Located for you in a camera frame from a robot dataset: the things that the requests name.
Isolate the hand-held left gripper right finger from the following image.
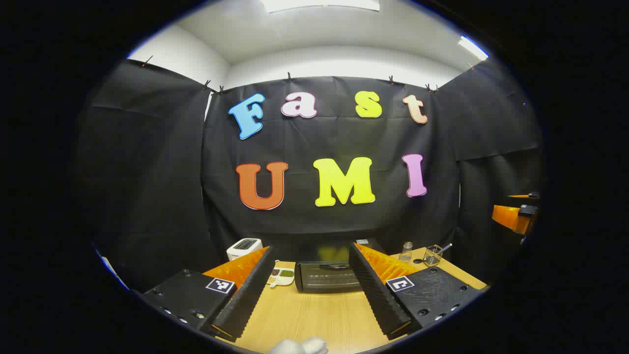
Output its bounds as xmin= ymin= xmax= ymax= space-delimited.
xmin=348 ymin=242 xmax=489 ymax=341

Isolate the white divided dish of grains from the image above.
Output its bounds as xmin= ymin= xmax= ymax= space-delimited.
xmin=267 ymin=266 xmax=295 ymax=288

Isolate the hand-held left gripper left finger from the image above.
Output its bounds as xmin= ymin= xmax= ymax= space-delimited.
xmin=140 ymin=246 xmax=276 ymax=343

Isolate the black electric oven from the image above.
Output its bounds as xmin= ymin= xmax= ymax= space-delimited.
xmin=294 ymin=238 xmax=389 ymax=295

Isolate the black backdrop cloth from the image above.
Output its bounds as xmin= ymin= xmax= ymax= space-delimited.
xmin=74 ymin=59 xmax=543 ymax=293

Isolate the white toaster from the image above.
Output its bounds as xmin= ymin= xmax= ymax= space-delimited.
xmin=226 ymin=238 xmax=263 ymax=262

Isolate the small ceiling light panel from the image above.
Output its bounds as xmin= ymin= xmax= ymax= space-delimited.
xmin=458 ymin=35 xmax=489 ymax=61

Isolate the wire mesh utensil holder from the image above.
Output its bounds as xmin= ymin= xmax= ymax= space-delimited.
xmin=423 ymin=244 xmax=443 ymax=267

